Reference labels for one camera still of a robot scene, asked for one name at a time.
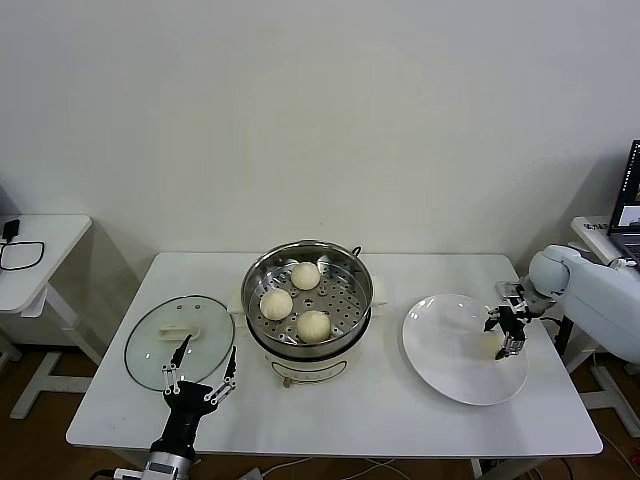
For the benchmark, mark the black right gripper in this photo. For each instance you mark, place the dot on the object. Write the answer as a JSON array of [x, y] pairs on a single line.
[[512, 325]]

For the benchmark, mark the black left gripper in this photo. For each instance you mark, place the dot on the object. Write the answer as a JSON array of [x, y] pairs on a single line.
[[189, 400]]

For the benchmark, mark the round glass pot lid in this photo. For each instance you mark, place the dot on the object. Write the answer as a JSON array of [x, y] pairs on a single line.
[[150, 345]]

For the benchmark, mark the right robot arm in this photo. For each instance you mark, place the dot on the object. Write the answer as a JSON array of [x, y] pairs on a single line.
[[590, 290]]

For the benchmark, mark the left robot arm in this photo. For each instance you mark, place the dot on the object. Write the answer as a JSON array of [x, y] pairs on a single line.
[[167, 462]]

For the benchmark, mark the stainless steel steamer basket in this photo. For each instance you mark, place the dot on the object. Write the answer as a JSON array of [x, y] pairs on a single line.
[[350, 300]]

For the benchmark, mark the black power brick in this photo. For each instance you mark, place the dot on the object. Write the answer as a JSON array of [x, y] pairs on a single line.
[[565, 336]]

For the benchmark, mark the white round plate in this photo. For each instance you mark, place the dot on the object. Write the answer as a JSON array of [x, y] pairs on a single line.
[[440, 340]]

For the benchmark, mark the white electric cooker base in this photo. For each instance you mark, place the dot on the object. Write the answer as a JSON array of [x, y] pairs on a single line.
[[305, 367]]

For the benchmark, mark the white side desk with laptop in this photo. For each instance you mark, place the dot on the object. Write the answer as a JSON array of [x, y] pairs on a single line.
[[590, 227]]

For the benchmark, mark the dark open laptop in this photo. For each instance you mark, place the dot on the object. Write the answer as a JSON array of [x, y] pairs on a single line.
[[627, 200]]

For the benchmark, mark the white side desk with adapter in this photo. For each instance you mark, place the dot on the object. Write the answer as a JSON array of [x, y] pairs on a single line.
[[55, 240]]

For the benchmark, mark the black power adapter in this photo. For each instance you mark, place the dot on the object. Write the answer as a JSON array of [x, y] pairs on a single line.
[[12, 229]]

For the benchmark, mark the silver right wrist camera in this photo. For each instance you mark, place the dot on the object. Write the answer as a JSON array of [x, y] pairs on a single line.
[[509, 290]]

